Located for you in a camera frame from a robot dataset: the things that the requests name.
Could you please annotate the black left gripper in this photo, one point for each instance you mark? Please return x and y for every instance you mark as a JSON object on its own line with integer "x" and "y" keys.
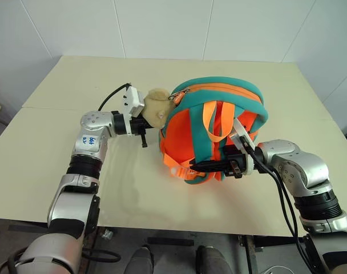
{"x": 137, "y": 124}

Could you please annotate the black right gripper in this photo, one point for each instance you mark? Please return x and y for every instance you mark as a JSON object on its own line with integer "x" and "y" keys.
{"x": 233, "y": 162}

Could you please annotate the beige plush toy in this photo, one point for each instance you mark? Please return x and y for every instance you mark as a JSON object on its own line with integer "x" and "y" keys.
{"x": 156, "y": 111}

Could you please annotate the orange and teal backpack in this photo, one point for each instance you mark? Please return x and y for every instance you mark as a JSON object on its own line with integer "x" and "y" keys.
{"x": 190, "y": 134}

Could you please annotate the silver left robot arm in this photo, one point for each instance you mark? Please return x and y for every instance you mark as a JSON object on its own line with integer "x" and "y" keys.
{"x": 89, "y": 142}

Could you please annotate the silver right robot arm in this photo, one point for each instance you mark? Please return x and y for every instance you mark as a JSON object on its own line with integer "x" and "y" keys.
{"x": 304, "y": 171}

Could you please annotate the dark rounded shape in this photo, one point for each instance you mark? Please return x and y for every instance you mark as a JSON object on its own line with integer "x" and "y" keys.
{"x": 142, "y": 261}
{"x": 213, "y": 261}

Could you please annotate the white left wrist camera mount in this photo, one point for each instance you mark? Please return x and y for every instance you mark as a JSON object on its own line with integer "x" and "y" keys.
{"x": 132, "y": 100}

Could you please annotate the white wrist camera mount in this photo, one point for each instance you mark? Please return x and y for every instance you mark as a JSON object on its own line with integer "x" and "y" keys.
{"x": 242, "y": 134}
{"x": 132, "y": 100}

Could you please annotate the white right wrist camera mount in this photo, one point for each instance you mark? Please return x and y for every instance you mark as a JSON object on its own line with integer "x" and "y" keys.
{"x": 242, "y": 134}

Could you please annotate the black metal table frame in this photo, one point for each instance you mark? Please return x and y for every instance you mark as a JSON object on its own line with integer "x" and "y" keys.
{"x": 264, "y": 242}

